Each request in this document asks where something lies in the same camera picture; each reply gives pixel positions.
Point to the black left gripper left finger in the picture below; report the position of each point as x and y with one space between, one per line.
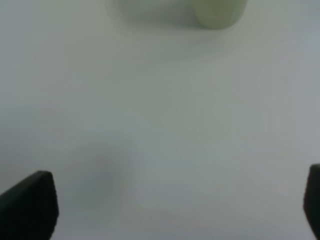
29 210

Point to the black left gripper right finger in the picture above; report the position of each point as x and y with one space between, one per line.
311 200

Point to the pale green plastic cup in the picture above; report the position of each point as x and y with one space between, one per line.
218 14

